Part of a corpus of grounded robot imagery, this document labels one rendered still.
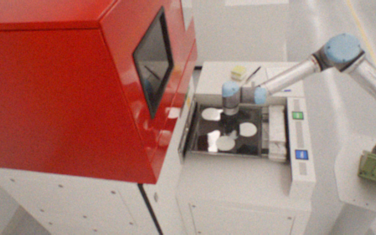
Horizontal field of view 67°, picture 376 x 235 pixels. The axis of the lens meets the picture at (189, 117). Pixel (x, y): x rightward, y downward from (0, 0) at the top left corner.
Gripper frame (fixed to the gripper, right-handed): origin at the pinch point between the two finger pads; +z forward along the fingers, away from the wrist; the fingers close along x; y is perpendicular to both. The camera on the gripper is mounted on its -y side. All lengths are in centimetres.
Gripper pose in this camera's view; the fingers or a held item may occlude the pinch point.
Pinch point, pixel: (234, 137)
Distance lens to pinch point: 151.8
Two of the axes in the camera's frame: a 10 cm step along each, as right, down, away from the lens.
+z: 1.2, 7.2, 6.9
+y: -9.0, 3.7, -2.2
